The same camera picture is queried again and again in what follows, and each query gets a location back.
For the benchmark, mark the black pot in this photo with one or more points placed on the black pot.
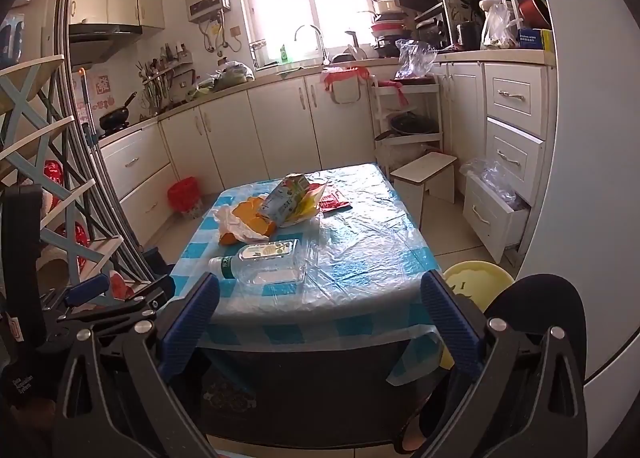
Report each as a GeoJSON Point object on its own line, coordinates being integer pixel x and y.
{"type": "Point", "coordinates": [410, 125]}

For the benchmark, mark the black kettle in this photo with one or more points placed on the black kettle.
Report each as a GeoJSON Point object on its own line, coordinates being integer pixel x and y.
{"type": "Point", "coordinates": [468, 35]}

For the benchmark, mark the white plastic bag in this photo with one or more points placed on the white plastic bag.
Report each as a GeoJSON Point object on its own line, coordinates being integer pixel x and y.
{"type": "Point", "coordinates": [495, 27]}

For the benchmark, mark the pale yellow bin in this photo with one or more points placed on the pale yellow bin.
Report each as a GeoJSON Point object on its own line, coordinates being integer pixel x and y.
{"type": "Point", "coordinates": [480, 278]}

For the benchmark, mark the crumpled clear plastic bag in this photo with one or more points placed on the crumpled clear plastic bag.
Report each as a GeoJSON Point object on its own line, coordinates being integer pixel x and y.
{"type": "Point", "coordinates": [415, 60]}

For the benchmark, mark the blue box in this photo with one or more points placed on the blue box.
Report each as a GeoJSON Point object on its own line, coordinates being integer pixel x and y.
{"type": "Point", "coordinates": [532, 39]}

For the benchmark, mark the white wooden stool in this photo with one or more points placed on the white wooden stool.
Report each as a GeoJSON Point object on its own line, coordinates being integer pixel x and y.
{"type": "Point", "coordinates": [425, 167]}

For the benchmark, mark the blue checked tablecloth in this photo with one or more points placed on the blue checked tablecloth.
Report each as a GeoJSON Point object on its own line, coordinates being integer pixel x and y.
{"type": "Point", "coordinates": [360, 238]}

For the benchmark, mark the red floor bin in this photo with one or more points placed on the red floor bin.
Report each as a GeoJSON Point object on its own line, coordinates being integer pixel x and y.
{"type": "Point", "coordinates": [184, 195]}

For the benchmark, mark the red sauce packet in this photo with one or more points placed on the red sauce packet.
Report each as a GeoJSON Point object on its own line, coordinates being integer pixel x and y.
{"type": "Point", "coordinates": [334, 202]}

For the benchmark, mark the wall utensil rack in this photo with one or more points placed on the wall utensil rack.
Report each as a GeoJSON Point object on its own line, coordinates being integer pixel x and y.
{"type": "Point", "coordinates": [160, 72]}

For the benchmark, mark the juice carton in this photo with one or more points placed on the juice carton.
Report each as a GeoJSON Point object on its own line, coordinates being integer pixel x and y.
{"type": "Point", "coordinates": [282, 198]}

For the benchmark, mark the black fabric chair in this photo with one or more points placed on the black fabric chair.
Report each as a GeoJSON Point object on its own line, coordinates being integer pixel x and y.
{"type": "Point", "coordinates": [310, 388]}

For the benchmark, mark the white paper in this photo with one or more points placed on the white paper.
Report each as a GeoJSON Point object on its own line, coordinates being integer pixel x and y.
{"type": "Point", "coordinates": [232, 223]}

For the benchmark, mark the wooden rack with blue braces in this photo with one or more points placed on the wooden rack with blue braces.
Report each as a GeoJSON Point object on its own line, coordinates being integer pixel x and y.
{"type": "Point", "coordinates": [30, 72]}

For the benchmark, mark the green dish soap bottle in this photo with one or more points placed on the green dish soap bottle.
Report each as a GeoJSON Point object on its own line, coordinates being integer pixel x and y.
{"type": "Point", "coordinates": [284, 55]}

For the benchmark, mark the red printed bag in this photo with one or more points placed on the red printed bag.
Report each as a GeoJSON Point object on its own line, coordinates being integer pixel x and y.
{"type": "Point", "coordinates": [52, 172]}

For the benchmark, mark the black wok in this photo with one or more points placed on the black wok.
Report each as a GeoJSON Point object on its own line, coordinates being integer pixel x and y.
{"type": "Point", "coordinates": [114, 118]}

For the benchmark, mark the white fridge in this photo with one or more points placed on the white fridge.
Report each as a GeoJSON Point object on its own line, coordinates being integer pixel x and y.
{"type": "Point", "coordinates": [590, 137]}

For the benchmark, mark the clear plastic bag in drawer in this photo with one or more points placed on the clear plastic bag in drawer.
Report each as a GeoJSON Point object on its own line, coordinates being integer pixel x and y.
{"type": "Point", "coordinates": [492, 180]}

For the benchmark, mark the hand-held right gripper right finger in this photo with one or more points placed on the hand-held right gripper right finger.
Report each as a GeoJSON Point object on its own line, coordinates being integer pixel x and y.
{"type": "Point", "coordinates": [450, 323]}

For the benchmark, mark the white drawer cabinet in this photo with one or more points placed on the white drawer cabinet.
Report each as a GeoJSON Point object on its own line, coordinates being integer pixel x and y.
{"type": "Point", "coordinates": [515, 97]}

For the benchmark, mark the orange peel piece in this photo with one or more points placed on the orange peel piece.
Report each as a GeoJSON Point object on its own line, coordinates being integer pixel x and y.
{"type": "Point", "coordinates": [250, 208]}
{"type": "Point", "coordinates": [262, 227]}

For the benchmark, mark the yellow snack packet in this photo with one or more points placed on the yellow snack packet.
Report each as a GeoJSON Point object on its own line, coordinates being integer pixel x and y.
{"type": "Point", "coordinates": [309, 203]}

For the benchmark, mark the range hood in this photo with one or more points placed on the range hood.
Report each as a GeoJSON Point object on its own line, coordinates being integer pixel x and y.
{"type": "Point", "coordinates": [100, 37]}

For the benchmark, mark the grey sliding door frame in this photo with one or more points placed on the grey sliding door frame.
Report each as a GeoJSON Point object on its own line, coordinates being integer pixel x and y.
{"type": "Point", "coordinates": [67, 37]}

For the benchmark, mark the chrome faucet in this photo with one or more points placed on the chrome faucet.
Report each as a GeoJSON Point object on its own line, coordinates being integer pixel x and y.
{"type": "Point", "coordinates": [322, 45]}

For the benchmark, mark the red pot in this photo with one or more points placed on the red pot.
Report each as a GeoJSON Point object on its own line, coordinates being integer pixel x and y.
{"type": "Point", "coordinates": [532, 10]}

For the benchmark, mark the white base cabinets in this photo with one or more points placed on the white base cabinets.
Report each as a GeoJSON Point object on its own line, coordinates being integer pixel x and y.
{"type": "Point", "coordinates": [280, 122]}

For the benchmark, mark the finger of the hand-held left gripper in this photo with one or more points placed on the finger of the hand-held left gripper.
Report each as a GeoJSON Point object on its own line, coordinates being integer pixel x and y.
{"type": "Point", "coordinates": [130, 305]}
{"type": "Point", "coordinates": [90, 289]}

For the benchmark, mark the open white drawer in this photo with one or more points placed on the open white drawer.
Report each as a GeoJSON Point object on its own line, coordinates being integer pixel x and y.
{"type": "Point", "coordinates": [492, 223]}

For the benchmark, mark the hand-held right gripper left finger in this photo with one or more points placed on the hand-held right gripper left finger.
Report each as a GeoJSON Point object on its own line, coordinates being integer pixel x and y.
{"type": "Point", "coordinates": [190, 323]}

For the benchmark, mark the bag of vegetables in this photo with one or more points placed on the bag of vegetables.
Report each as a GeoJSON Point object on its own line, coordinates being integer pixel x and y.
{"type": "Point", "coordinates": [232, 72]}

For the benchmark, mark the clear plastic bottle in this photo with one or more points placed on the clear plastic bottle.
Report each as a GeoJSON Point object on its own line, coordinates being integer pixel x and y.
{"type": "Point", "coordinates": [265, 263]}

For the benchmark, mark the stack of pots and bowls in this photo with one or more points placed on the stack of pots and bowls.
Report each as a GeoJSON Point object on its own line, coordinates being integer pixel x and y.
{"type": "Point", "coordinates": [390, 25]}

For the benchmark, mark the white trolley rack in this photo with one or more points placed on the white trolley rack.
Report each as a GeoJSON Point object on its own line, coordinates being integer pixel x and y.
{"type": "Point", "coordinates": [407, 140]}

